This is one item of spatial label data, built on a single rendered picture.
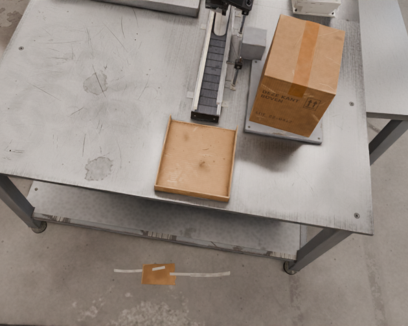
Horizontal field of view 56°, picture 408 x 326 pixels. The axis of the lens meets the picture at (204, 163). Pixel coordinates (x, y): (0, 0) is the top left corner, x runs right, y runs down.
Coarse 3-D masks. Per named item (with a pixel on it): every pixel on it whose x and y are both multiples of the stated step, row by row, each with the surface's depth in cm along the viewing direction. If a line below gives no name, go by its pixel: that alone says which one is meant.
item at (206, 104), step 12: (228, 24) 168; (216, 36) 164; (216, 48) 161; (216, 60) 158; (204, 72) 155; (216, 72) 155; (204, 84) 152; (216, 84) 152; (204, 96) 149; (216, 96) 150; (204, 108) 147; (216, 108) 147
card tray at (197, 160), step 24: (168, 120) 144; (168, 144) 143; (192, 144) 144; (216, 144) 145; (168, 168) 139; (192, 168) 140; (216, 168) 140; (168, 192) 135; (192, 192) 132; (216, 192) 136
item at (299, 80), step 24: (288, 24) 137; (312, 24) 138; (288, 48) 132; (312, 48) 133; (336, 48) 134; (264, 72) 127; (288, 72) 127; (312, 72) 128; (336, 72) 128; (264, 96) 135; (288, 96) 131; (312, 96) 128; (264, 120) 146; (288, 120) 142; (312, 120) 138
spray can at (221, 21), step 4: (228, 8) 152; (216, 12) 156; (228, 12) 154; (216, 16) 157; (220, 16) 155; (224, 16) 155; (228, 16) 157; (216, 20) 158; (220, 20) 157; (224, 20) 157; (216, 24) 160; (220, 24) 158; (224, 24) 159; (216, 28) 161; (220, 28) 161; (224, 28) 161; (216, 32) 163; (220, 32) 162; (224, 32) 163
